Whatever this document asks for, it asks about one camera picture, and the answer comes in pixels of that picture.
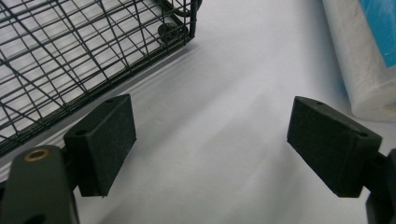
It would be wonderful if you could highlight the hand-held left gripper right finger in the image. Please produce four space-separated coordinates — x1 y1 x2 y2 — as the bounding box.
286 95 383 199

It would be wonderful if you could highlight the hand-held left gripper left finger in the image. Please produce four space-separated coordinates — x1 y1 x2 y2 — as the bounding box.
63 93 137 198

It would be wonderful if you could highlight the white paper roll blue label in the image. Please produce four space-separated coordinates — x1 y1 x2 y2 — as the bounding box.
321 0 396 123

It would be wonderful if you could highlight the black wire basket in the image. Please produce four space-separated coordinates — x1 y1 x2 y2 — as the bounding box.
0 0 204 157

